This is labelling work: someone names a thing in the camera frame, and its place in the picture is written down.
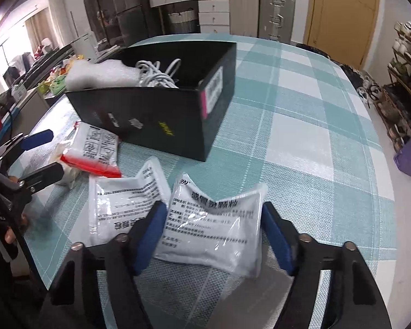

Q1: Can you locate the cream rope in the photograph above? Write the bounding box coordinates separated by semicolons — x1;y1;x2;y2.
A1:
45;141;83;189

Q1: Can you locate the wooden door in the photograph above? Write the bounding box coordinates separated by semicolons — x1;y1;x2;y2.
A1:
304;0;379;69

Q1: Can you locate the wooden shoe rack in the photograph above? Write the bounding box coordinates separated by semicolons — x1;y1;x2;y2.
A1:
376;22;411;152

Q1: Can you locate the red trimmed white packet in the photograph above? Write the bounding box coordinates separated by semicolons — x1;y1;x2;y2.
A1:
61;121;122;178

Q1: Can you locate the beige suitcase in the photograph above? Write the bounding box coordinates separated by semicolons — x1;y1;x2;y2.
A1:
229;0;260;37

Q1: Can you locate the white kettle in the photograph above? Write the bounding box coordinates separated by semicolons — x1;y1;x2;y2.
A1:
71;31;99;63

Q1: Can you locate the white drawer desk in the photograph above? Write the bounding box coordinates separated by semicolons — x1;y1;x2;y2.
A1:
150;0;230;34

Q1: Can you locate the white cable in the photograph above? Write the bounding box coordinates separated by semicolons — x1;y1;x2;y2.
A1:
135;58;182;89

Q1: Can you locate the grey refrigerator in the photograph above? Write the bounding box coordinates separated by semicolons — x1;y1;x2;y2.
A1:
113;0;162;46

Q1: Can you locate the woven laundry basket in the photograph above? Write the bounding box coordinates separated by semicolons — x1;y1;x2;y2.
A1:
168;9;197;34

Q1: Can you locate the white powder packet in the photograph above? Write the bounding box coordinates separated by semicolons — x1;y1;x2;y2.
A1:
88;157;171;245
154;173;268;278

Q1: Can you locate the person's left hand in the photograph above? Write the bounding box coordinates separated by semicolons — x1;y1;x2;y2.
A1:
0;212;30;246

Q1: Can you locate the glass display cabinet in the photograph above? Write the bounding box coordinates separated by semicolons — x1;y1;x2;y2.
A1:
84;0;124;50

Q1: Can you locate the white bubble wrap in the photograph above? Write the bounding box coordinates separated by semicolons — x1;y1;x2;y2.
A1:
65;59;141;91

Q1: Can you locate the black round basket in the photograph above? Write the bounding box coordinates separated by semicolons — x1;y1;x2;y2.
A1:
295;43;330;59

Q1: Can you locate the silver suitcase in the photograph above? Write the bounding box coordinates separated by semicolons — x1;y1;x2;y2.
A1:
258;0;295;44

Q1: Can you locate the black cardboard box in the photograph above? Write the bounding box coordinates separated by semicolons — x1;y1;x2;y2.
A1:
66;40;237;161

